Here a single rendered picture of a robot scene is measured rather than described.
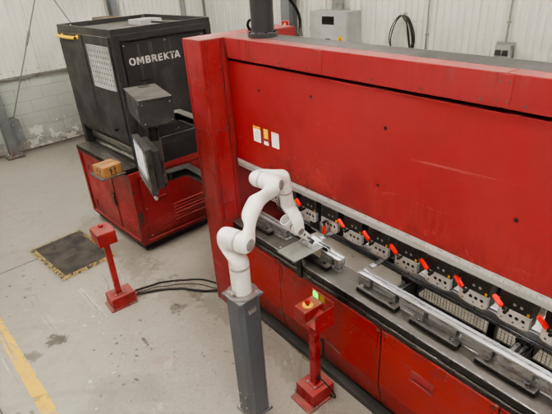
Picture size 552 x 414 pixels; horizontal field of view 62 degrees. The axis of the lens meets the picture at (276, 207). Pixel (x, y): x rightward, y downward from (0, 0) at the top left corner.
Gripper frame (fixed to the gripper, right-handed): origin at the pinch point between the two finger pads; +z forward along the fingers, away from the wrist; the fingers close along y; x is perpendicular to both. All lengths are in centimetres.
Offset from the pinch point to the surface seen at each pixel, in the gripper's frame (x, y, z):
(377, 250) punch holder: -13, -59, -14
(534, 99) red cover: -76, -129, -92
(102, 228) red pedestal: 84, 164, -42
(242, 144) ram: -34, 75, -38
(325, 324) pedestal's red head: 40, -43, 8
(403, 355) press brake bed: 29, -90, 19
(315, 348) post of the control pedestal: 58, -36, 24
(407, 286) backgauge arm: -8, -64, 29
